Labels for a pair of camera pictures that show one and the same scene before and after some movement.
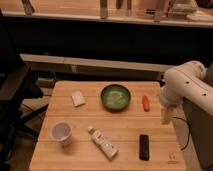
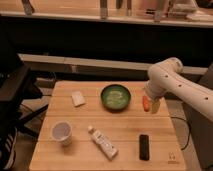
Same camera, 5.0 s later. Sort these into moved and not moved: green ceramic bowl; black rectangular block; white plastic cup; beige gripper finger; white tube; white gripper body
Moved: beige gripper finger; white gripper body
Not moved: white plastic cup; white tube; green ceramic bowl; black rectangular block
